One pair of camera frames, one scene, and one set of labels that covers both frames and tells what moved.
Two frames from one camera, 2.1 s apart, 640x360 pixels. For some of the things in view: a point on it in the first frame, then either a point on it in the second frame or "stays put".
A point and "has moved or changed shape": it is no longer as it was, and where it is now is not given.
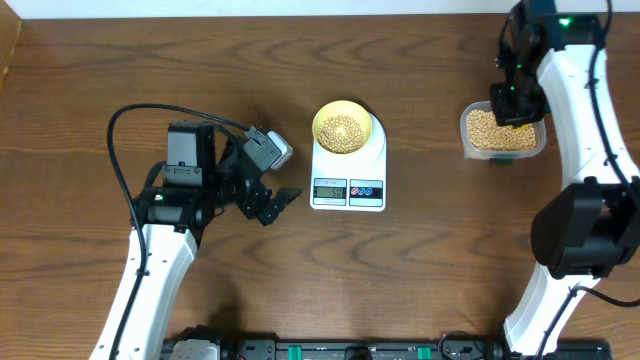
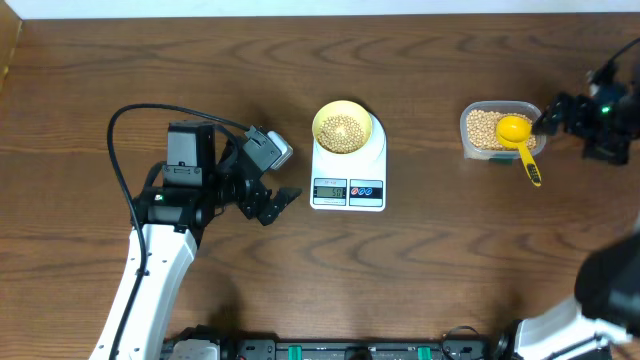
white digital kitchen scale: x=353 y=182 stays put
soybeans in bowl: x=341 y=134 stays put
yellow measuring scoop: x=523 y=128 has moved or changed shape
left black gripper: x=274 y=204 stays put
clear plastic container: x=483 y=139 stays put
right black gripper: x=505 y=115 → x=578 y=105
